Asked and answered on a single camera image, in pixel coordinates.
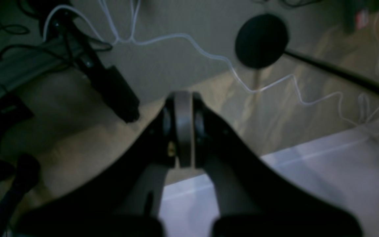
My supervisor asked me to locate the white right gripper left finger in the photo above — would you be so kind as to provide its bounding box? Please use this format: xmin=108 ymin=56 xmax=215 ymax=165
xmin=173 ymin=91 xmax=194 ymax=168

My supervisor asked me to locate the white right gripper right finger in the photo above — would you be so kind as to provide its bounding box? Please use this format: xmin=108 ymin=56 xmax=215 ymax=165
xmin=192 ymin=92 xmax=364 ymax=237

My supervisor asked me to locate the black round caster disc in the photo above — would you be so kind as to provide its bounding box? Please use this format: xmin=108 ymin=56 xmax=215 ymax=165
xmin=235 ymin=14 xmax=290 ymax=69

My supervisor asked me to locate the white plastic bin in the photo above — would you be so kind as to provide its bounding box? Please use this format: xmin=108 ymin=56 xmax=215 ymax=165
xmin=158 ymin=110 xmax=379 ymax=237

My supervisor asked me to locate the white thin cable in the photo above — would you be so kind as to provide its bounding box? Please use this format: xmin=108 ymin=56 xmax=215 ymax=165
xmin=43 ymin=0 xmax=379 ymax=127

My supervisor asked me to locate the aluminium frame rail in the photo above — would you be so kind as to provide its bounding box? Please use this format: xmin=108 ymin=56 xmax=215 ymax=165
xmin=0 ymin=36 xmax=85 ymax=112

